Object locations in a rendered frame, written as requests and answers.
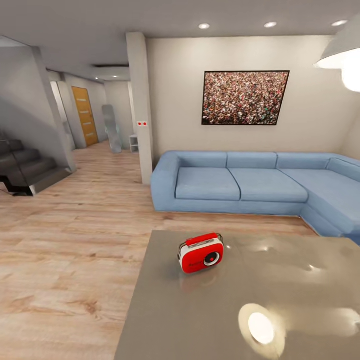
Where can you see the sofa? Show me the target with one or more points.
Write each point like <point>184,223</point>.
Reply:
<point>321,188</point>

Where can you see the radio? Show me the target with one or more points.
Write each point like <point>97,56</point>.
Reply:
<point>201,252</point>

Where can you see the coffee table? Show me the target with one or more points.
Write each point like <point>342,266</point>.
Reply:
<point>272,297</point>

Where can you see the door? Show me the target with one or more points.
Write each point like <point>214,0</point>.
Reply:
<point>85,114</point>

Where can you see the stairs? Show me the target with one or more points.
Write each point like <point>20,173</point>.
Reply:
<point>23,172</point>

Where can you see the standing mirror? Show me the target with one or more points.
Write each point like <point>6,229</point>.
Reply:
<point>112,129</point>

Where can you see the picture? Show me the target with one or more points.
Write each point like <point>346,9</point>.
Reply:
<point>243,97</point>

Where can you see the room light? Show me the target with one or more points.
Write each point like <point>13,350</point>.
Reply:
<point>341,46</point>

